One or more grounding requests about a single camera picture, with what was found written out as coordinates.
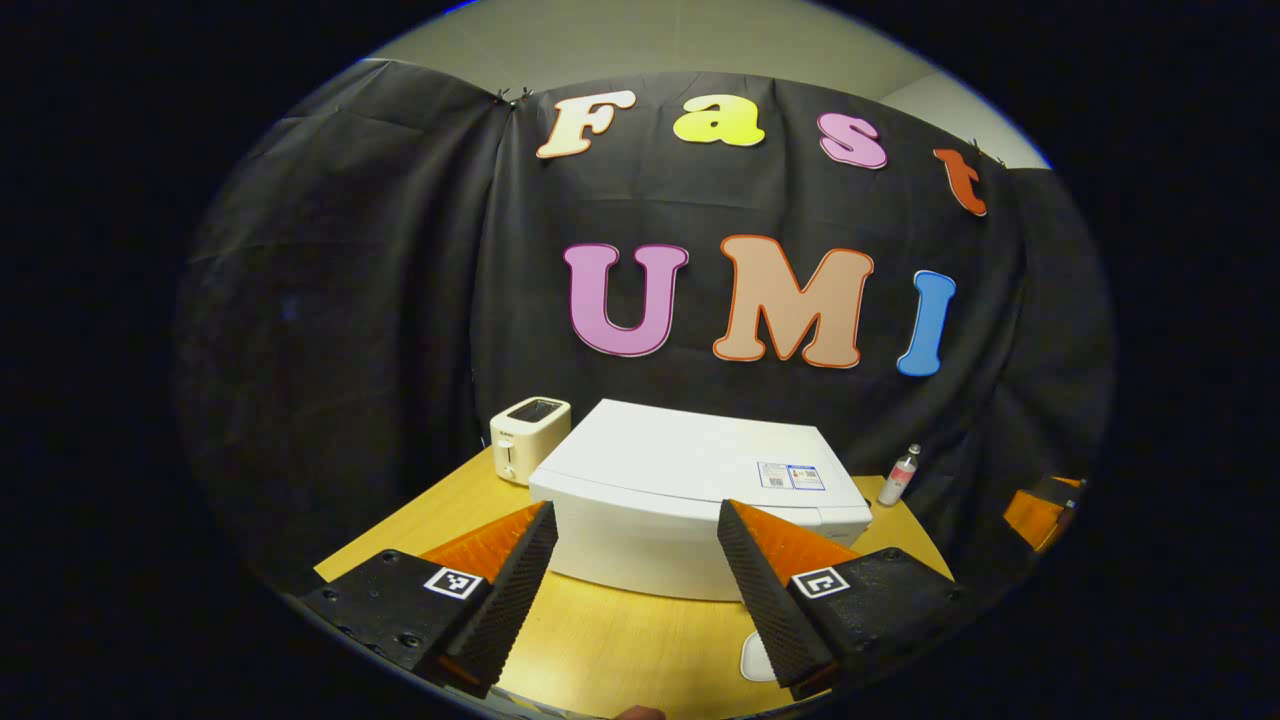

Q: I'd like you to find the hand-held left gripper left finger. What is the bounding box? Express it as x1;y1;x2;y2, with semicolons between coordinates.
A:
297;501;560;699

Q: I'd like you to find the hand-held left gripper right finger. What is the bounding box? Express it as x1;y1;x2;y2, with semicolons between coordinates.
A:
716;499;979;701

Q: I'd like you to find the white microwave oven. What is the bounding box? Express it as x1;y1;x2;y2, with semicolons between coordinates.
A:
529;399;873;603

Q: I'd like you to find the white square plate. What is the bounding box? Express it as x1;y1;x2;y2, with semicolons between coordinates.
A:
740;630;782;683

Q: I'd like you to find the small clear bottle pink label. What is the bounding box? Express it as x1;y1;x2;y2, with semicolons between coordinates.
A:
878;444;921;507

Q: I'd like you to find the white toaster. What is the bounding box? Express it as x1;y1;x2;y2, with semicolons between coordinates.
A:
490;397;572;487

